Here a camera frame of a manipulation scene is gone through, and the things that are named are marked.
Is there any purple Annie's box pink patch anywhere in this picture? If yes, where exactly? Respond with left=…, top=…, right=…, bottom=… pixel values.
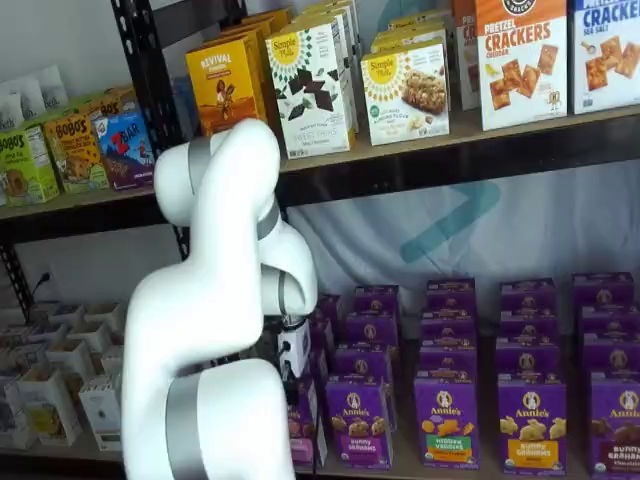
left=317, top=293, right=344, bottom=321
left=287, top=374, right=329, bottom=469

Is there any purple Annie's box brown patch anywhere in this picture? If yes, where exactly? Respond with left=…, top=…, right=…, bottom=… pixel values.
left=578, top=305, right=640, bottom=339
left=572, top=272, right=635, bottom=310
left=582, top=333, right=640, bottom=376
left=589, top=372, right=640, bottom=479

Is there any yellow Revival box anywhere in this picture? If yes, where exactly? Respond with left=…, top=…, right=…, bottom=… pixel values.
left=184, top=35, right=266, bottom=137
left=219, top=7, right=294, bottom=56

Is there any Simple Mills bars box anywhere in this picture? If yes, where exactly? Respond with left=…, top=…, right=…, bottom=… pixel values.
left=360, top=42, right=451, bottom=147
left=369, top=17, right=449, bottom=54

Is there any orange Bobo's box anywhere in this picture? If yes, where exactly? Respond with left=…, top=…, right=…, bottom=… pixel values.
left=82, top=88, right=139, bottom=119
left=43, top=112, right=110, bottom=195

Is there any white box dark label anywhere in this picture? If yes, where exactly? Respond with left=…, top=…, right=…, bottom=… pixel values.
left=78, top=372, right=124, bottom=451

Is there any blue Zbar box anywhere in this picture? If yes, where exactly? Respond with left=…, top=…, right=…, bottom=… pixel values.
left=94, top=110, right=155, bottom=191

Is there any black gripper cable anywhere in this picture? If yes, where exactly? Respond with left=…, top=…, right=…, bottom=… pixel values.
left=280, top=342, right=297, bottom=386

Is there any white backdrop teal logo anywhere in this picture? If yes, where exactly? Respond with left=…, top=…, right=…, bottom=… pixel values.
left=287, top=159, right=640, bottom=321

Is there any black metal shelf rack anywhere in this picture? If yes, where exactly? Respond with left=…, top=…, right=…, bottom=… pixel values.
left=110, top=0, right=640, bottom=264

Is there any white paper pouch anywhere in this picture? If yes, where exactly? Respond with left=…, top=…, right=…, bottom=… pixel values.
left=9, top=77, right=46, bottom=121
left=37, top=64, right=69, bottom=109
left=0, top=92, right=26, bottom=131

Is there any blue crackers sea salt box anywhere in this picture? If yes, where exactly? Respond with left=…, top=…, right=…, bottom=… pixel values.
left=572, top=0, right=640, bottom=115

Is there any green Bobo's box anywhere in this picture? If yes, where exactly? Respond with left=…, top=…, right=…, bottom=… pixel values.
left=0, top=124, right=60, bottom=207

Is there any Simple Mills sweet thins box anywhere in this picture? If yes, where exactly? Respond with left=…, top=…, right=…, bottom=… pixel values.
left=264, top=22, right=359, bottom=160
left=292, top=0, right=364, bottom=51

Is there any purple Annie's box green patch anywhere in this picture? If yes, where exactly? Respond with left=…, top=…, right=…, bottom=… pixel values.
left=413, top=377, right=481, bottom=470
left=420, top=312, right=477, bottom=351
left=418, top=346, right=479, bottom=382
left=426, top=278, right=476, bottom=317

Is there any purple Annie's box orange patch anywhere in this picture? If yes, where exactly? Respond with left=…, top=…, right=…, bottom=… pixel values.
left=494, top=339, right=561, bottom=385
left=499, top=278, right=556, bottom=314
left=499, top=308, right=559, bottom=345
left=497, top=379, right=570, bottom=475

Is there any white pretzel crackers cheddar box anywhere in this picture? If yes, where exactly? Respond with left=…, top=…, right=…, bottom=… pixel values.
left=474, top=0, right=570, bottom=132
left=452, top=0, right=482, bottom=112

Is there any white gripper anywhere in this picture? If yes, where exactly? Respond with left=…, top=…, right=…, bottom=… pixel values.
left=277, top=323, right=312, bottom=407

